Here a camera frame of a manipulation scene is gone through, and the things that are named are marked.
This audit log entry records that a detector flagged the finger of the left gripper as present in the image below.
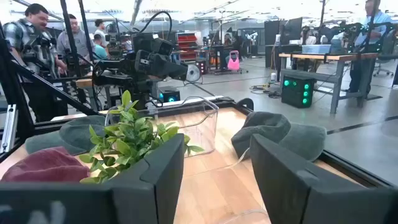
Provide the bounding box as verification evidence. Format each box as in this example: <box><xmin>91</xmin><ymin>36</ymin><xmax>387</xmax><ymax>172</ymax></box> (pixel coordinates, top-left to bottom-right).
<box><xmin>157</xmin><ymin>55</ymin><xmax>189</xmax><ymax>80</ymax></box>

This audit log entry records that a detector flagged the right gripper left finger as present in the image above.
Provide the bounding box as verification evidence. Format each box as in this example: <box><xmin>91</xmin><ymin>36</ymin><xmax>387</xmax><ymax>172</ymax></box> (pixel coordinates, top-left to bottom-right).
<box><xmin>0</xmin><ymin>133</ymin><xmax>185</xmax><ymax>224</ymax></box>

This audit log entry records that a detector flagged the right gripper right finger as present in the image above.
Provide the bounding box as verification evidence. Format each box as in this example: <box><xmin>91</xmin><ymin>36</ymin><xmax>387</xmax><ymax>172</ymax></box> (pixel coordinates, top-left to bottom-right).
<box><xmin>249</xmin><ymin>133</ymin><xmax>398</xmax><ymax>224</ymax></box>

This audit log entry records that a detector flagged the dark green cap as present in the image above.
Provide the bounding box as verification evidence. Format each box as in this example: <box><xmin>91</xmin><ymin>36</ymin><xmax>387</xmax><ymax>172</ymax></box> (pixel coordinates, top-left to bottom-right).
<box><xmin>231</xmin><ymin>111</ymin><xmax>292</xmax><ymax>160</ymax></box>
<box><xmin>278</xmin><ymin>123</ymin><xmax>327</xmax><ymax>162</ymax></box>
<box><xmin>24</xmin><ymin>115</ymin><xmax>107</xmax><ymax>156</ymax></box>

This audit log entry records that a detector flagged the maroon cap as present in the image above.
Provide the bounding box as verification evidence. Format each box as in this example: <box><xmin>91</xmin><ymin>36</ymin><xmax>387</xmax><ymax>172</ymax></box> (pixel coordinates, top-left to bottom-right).
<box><xmin>0</xmin><ymin>146</ymin><xmax>91</xmax><ymax>184</ymax></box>

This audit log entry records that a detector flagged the white round fan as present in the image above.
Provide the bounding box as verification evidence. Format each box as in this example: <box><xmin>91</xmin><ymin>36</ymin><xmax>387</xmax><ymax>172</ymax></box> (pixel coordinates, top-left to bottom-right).
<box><xmin>185</xmin><ymin>63</ymin><xmax>202</xmax><ymax>84</ymax></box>

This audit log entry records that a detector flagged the red storage shelf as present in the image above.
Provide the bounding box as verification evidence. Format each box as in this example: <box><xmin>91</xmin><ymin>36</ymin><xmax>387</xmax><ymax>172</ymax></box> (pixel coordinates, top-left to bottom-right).
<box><xmin>175</xmin><ymin>32</ymin><xmax>198</xmax><ymax>62</ymax></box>

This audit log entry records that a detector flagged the small black computer tower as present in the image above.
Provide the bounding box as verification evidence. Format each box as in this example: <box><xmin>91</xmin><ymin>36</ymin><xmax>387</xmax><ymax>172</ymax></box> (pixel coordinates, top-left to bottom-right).
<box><xmin>157</xmin><ymin>86</ymin><xmax>182</xmax><ymax>103</ymax></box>

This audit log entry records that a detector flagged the green plant in white pot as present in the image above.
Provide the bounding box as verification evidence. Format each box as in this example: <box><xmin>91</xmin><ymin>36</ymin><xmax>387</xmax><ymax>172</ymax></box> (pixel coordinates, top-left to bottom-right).
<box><xmin>78</xmin><ymin>90</ymin><xmax>205</xmax><ymax>185</ymax></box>

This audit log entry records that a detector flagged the pink bag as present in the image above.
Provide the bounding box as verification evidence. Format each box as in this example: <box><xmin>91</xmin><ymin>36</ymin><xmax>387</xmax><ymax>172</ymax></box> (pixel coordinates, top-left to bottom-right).
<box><xmin>227</xmin><ymin>50</ymin><xmax>241</xmax><ymax>72</ymax></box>

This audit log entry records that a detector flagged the clear plastic bin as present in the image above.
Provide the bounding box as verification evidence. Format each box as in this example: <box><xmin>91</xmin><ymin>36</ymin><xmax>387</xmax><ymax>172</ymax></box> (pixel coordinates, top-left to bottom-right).
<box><xmin>104</xmin><ymin>95</ymin><xmax>220</xmax><ymax>158</ymax></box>
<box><xmin>183</xmin><ymin>147</ymin><xmax>272</xmax><ymax>224</ymax></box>

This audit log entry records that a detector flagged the black pole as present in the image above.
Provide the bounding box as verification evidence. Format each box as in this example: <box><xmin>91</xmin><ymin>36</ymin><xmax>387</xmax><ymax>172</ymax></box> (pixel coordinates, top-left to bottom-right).
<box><xmin>77</xmin><ymin>0</ymin><xmax>96</xmax><ymax>63</ymax></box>
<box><xmin>59</xmin><ymin>0</ymin><xmax>78</xmax><ymax>68</ymax></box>

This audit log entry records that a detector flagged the large black computer tower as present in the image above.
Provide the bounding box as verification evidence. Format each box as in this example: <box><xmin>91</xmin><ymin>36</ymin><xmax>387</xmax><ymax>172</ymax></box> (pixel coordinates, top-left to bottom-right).
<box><xmin>280</xmin><ymin>75</ymin><xmax>317</xmax><ymax>109</ymax></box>

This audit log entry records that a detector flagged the black monitor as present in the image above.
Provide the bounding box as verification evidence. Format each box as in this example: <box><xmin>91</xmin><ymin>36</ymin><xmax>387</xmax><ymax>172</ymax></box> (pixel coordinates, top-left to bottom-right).
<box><xmin>279</xmin><ymin>17</ymin><xmax>303</xmax><ymax>45</ymax></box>

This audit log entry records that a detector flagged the wooden top workbench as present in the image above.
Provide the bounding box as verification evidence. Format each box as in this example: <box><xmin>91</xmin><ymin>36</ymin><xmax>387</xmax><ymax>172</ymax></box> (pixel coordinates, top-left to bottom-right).
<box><xmin>278</xmin><ymin>52</ymin><xmax>379</xmax><ymax>114</ymax></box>

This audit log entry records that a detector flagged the blue plastic tub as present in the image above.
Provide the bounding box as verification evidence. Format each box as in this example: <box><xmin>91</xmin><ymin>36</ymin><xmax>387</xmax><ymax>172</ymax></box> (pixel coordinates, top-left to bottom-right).
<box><xmin>301</xmin><ymin>44</ymin><xmax>332</xmax><ymax>55</ymax></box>

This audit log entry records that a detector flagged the aluminium profile bar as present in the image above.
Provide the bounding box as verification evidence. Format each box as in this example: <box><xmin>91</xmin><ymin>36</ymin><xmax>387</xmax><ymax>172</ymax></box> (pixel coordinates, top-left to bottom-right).
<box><xmin>0</xmin><ymin>103</ymin><xmax>19</xmax><ymax>154</ymax></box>

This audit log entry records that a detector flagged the office chair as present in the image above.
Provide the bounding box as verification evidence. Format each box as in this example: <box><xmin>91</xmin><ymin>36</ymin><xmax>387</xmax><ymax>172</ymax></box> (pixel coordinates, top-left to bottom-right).
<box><xmin>372</xmin><ymin>29</ymin><xmax>398</xmax><ymax>78</ymax></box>

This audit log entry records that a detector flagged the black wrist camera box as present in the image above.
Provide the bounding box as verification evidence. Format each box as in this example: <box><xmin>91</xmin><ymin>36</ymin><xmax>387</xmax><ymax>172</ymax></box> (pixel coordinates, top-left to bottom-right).
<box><xmin>131</xmin><ymin>32</ymin><xmax>174</xmax><ymax>57</ymax></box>

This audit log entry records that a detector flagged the black looping cable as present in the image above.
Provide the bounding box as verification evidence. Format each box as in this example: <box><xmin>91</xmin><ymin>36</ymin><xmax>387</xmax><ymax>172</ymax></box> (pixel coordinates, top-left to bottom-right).
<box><xmin>138</xmin><ymin>11</ymin><xmax>174</xmax><ymax>35</ymax></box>

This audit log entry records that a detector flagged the black table frame rail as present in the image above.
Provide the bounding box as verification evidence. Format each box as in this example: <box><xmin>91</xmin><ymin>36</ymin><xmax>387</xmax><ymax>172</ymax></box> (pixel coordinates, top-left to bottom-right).
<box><xmin>0</xmin><ymin>96</ymin><xmax>398</xmax><ymax>189</ymax></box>

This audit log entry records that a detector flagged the black frame post with strut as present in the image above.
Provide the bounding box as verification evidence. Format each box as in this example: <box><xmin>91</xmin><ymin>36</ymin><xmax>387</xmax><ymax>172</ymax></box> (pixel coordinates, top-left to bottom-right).
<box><xmin>0</xmin><ymin>21</ymin><xmax>101</xmax><ymax>142</ymax></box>

